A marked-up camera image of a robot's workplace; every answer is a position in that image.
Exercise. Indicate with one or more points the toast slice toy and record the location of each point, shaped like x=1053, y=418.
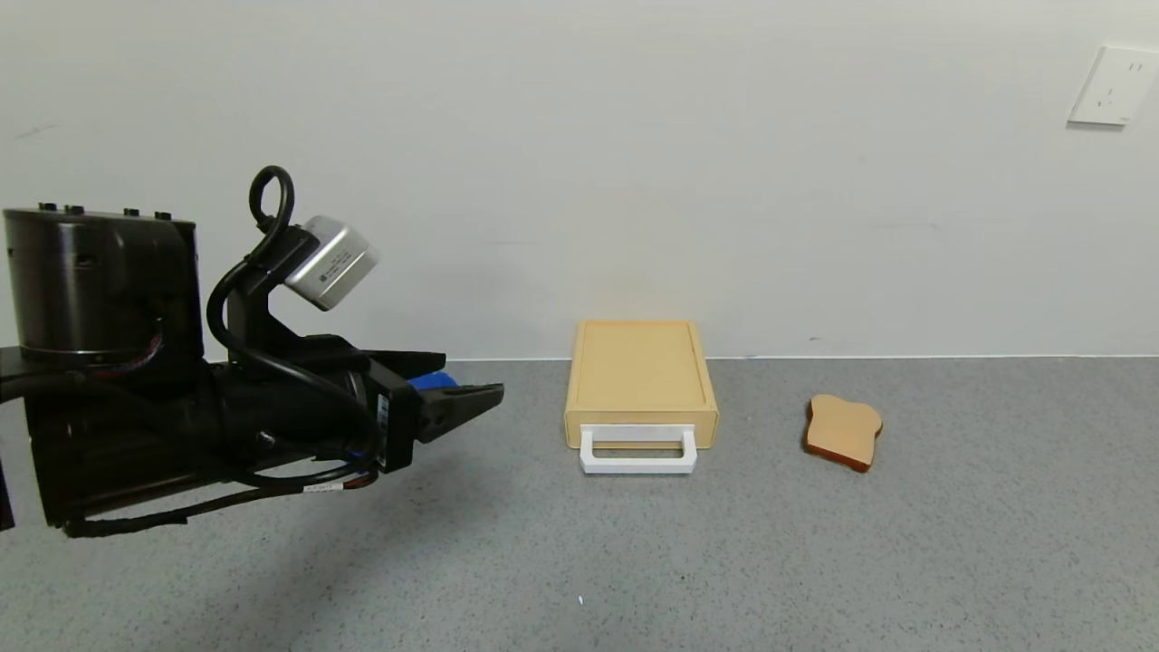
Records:
x=844, y=432

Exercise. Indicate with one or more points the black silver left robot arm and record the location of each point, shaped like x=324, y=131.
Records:
x=109, y=362

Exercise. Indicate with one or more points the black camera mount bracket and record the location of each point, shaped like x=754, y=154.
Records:
x=258, y=308

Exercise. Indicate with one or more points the white wall socket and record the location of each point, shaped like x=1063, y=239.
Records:
x=1115, y=85

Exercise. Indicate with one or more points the yellow drawer cabinet housing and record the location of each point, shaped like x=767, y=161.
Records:
x=639, y=367

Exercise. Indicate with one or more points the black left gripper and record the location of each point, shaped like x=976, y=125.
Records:
x=395, y=419

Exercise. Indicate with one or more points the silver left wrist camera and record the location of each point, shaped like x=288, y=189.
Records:
x=333, y=263

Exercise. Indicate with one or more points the blue rolled cloth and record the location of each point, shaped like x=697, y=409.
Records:
x=435, y=380

